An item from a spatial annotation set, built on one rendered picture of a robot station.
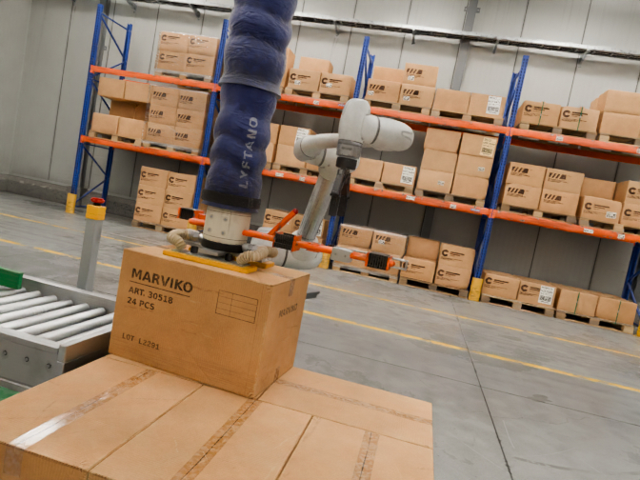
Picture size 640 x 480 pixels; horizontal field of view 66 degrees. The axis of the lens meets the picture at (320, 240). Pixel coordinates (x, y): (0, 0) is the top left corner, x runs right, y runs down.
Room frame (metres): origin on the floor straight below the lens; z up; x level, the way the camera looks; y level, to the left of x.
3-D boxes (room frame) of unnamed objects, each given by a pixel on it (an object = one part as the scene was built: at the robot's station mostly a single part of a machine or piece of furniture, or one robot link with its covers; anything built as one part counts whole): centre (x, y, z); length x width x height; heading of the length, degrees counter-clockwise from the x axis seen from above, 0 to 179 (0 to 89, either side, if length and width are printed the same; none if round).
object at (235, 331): (1.88, 0.36, 0.74); 0.60 x 0.40 x 0.40; 74
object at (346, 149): (1.81, -0.04, 1.44); 0.09 x 0.09 x 0.06
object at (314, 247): (1.96, 0.14, 1.07); 0.93 x 0.30 x 0.04; 77
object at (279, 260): (2.61, 0.27, 0.94); 0.18 x 0.16 x 0.22; 110
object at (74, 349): (1.95, 0.71, 0.58); 0.70 x 0.03 x 0.06; 168
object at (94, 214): (2.55, 1.18, 0.50); 0.07 x 0.07 x 1.00; 78
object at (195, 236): (1.89, 0.36, 1.01); 0.34 x 0.25 x 0.06; 77
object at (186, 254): (1.80, 0.38, 0.97); 0.34 x 0.10 x 0.05; 77
